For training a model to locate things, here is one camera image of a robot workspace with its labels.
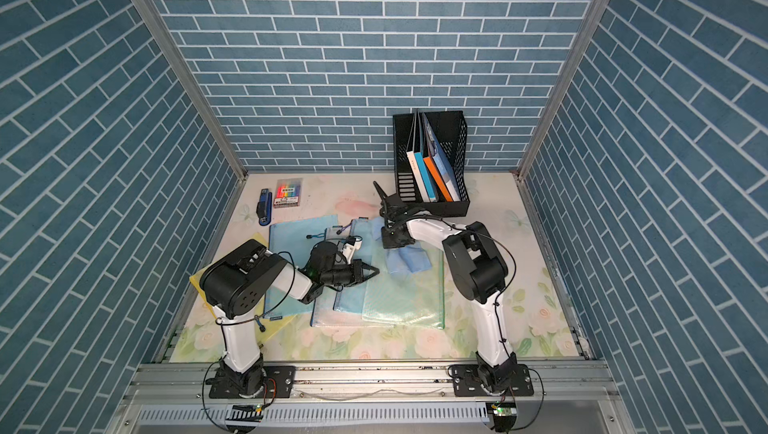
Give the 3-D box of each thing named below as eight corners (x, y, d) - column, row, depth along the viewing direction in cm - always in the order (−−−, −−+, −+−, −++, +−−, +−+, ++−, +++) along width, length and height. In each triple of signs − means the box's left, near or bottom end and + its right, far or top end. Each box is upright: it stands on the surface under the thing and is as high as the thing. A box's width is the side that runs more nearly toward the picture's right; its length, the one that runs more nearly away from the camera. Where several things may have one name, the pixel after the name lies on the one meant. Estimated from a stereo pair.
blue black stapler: (260, 227, 106) (254, 217, 102) (263, 195, 116) (258, 185, 112) (270, 225, 107) (265, 216, 103) (273, 193, 117) (268, 184, 112)
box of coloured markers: (274, 208, 112) (272, 205, 110) (278, 183, 120) (277, 179, 119) (300, 206, 113) (298, 202, 111) (302, 181, 121) (301, 177, 120)
